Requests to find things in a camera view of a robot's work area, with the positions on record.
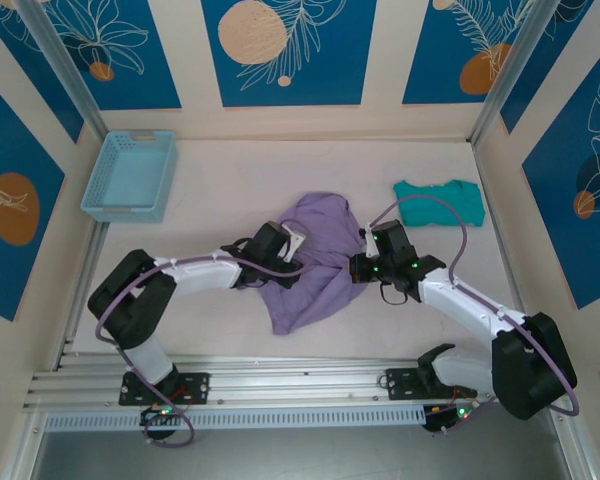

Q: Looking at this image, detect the purple t-shirt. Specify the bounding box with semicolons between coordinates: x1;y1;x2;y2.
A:
257;192;369;337

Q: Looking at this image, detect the folded teal t-shirt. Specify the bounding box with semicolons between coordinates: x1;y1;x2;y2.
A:
392;178;487;229

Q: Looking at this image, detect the light blue plastic basket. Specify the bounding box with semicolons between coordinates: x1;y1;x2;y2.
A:
80;130;179;224

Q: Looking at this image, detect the small controller circuit board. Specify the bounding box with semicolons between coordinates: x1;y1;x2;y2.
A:
422;402;481;432
139;405;187;427

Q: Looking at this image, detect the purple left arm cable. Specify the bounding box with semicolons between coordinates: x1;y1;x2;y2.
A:
94;218;314;447

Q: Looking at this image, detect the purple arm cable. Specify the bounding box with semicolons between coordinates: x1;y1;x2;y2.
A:
367;195;580;436
94;218;314;447

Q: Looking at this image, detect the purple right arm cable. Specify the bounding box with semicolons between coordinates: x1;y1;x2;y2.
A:
367;195;580;436

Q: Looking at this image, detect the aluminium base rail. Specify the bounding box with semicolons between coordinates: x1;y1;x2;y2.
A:
22;355;576;411

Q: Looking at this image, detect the grey slotted cable duct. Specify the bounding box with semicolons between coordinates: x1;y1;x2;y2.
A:
43;404;427;432

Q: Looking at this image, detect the aluminium frame post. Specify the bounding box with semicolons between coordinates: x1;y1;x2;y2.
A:
14;0;106;141
469;0;566;146

